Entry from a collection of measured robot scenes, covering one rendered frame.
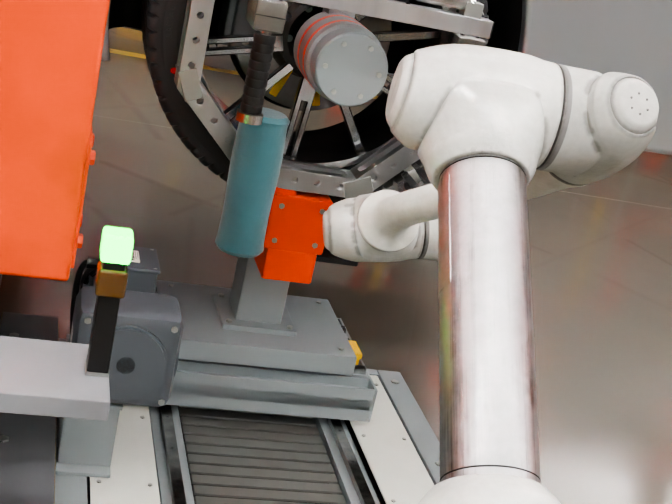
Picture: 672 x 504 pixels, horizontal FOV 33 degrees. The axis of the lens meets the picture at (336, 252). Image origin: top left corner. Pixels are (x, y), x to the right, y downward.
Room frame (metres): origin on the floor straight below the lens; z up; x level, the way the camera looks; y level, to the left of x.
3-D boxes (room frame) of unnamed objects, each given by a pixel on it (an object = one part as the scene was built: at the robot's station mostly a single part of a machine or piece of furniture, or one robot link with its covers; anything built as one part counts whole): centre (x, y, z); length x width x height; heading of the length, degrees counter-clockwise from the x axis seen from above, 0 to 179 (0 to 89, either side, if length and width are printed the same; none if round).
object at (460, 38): (1.94, -0.13, 0.93); 0.09 x 0.05 x 0.05; 17
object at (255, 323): (2.25, 0.14, 0.32); 0.40 x 0.30 x 0.28; 107
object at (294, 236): (2.12, 0.10, 0.48); 0.16 x 0.12 x 0.17; 17
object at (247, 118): (1.81, 0.19, 0.83); 0.04 x 0.04 x 0.16
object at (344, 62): (2.02, 0.07, 0.85); 0.21 x 0.14 x 0.14; 17
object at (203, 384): (2.25, 0.14, 0.13); 0.50 x 0.36 x 0.10; 107
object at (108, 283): (1.41, 0.29, 0.59); 0.04 x 0.04 x 0.04; 17
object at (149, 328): (1.91, 0.36, 0.26); 0.42 x 0.18 x 0.35; 17
